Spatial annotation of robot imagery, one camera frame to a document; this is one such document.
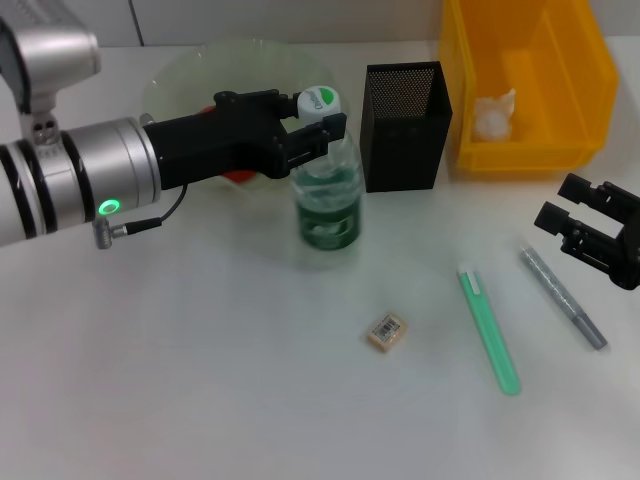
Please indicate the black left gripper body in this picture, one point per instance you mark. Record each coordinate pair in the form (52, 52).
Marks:
(215, 145)

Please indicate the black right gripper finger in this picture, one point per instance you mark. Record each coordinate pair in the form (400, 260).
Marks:
(575, 187)
(552, 218)

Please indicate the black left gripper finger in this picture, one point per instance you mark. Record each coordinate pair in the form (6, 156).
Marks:
(280, 102)
(335, 125)

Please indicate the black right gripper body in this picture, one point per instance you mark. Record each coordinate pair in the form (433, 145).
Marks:
(629, 260)

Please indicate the red-orange toy orange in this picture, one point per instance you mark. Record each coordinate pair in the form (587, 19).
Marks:
(240, 176)

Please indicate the green label water bottle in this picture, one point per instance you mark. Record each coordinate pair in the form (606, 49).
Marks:
(325, 215)

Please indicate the white paper ball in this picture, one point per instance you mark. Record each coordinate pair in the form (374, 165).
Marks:
(492, 122)

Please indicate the green pen with white cap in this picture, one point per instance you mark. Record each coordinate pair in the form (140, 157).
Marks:
(487, 327)

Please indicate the beige eraser with barcode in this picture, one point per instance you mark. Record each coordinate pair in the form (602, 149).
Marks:
(386, 334)

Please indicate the black mesh pen holder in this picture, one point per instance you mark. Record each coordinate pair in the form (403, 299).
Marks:
(400, 150)

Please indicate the translucent green fruit plate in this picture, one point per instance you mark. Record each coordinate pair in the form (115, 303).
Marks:
(200, 75)

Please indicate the grey glitter pen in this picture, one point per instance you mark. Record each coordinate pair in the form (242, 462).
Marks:
(560, 295)

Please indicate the yellow plastic bin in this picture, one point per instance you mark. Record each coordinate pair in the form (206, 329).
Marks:
(525, 155)

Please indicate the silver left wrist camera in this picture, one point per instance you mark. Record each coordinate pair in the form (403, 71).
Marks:
(50, 55)

